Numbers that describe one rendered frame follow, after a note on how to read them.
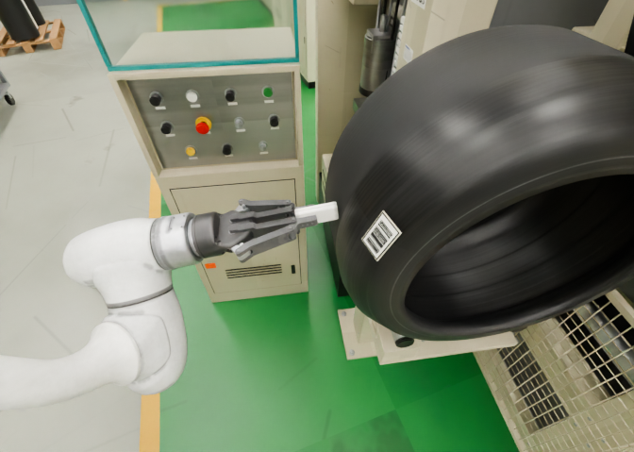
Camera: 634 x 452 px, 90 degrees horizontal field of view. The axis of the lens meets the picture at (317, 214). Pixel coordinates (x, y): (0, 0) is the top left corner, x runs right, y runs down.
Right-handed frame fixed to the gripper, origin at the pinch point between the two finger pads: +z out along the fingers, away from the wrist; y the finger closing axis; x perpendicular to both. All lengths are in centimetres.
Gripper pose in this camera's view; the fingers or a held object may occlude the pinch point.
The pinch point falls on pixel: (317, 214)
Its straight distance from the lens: 53.4
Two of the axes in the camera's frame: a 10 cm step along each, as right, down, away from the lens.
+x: 1.4, 6.9, 7.1
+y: -1.3, -7.0, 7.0
